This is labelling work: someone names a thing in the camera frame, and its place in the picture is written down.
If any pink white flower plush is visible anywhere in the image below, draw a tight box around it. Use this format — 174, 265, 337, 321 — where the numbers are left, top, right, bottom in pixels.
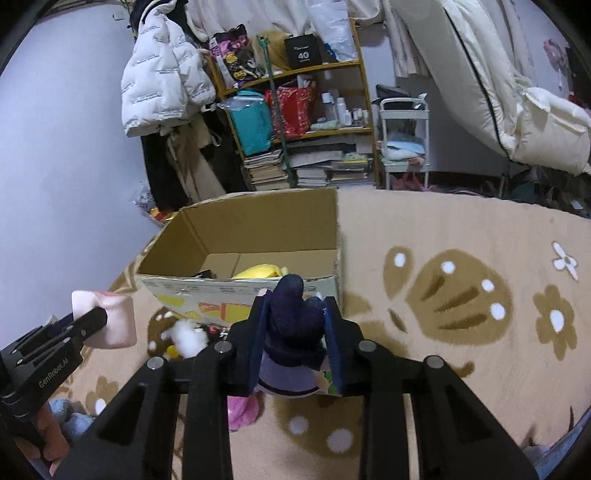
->
228, 392, 264, 432

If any white fluffy penguin plush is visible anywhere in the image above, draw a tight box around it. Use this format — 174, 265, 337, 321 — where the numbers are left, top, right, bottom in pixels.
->
147, 317, 208, 360

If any dark navy plush toy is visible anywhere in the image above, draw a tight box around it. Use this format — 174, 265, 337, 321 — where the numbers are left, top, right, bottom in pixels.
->
257, 274, 327, 398

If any yellow banana plush pouch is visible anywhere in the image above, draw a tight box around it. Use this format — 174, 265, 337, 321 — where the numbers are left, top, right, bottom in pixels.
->
231, 264, 288, 280

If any black Face tissue pack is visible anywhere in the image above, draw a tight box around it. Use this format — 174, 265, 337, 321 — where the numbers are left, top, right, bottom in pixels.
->
193, 269, 216, 279

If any person's left hand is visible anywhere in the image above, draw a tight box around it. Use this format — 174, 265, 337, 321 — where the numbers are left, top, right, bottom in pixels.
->
13, 403, 70, 477

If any bag of toys on floor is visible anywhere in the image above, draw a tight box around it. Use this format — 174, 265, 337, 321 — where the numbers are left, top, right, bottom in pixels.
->
131, 184, 175, 227

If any cardboard box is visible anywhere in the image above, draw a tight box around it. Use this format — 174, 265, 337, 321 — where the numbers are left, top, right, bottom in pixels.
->
136, 188, 342, 326

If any beige patterned carpet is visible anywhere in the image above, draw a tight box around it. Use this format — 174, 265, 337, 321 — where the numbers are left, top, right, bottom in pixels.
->
57, 188, 590, 479

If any beige trench coat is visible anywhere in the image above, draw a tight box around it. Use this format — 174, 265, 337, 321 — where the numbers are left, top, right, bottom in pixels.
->
167, 115, 225, 204

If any stack of books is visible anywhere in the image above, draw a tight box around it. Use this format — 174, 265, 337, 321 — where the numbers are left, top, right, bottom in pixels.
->
245, 149, 290, 191

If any green pole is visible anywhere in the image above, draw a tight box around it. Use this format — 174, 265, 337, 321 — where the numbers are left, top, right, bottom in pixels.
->
257, 36, 297, 188

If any white puffer jacket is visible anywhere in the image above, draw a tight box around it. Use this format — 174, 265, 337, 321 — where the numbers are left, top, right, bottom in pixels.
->
121, 1, 216, 137

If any teal shopping bag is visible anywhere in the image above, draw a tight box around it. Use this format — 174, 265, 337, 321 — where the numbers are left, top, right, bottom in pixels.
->
225, 90, 273, 156

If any wooden bookshelf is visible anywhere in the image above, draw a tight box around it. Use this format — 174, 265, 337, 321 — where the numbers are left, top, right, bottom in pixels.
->
209, 19, 379, 191

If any red gift bag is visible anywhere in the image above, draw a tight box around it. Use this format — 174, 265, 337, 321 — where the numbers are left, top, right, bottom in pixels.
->
264, 81, 315, 139

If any white rolling cart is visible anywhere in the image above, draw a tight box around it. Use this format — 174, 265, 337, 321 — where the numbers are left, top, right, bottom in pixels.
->
378, 93, 432, 191

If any colourful cartoon bag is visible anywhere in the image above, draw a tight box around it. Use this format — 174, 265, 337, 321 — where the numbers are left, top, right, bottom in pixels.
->
209, 24, 264, 88

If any floral curtain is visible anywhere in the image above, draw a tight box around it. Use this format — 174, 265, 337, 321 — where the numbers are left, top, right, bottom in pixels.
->
185, 0, 429, 78

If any blonde wig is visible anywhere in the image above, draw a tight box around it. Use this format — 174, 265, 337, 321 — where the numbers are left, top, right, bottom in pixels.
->
250, 29, 291, 73

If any black box with 40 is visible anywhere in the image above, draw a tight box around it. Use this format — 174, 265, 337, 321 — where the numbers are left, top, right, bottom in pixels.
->
284, 34, 322, 70

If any cream folded mattress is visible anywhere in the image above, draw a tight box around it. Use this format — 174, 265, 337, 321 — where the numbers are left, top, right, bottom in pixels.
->
436, 1, 590, 175

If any white plastic bag on shelf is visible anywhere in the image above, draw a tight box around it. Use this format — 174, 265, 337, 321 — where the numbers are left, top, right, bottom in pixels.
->
307, 1, 358, 62

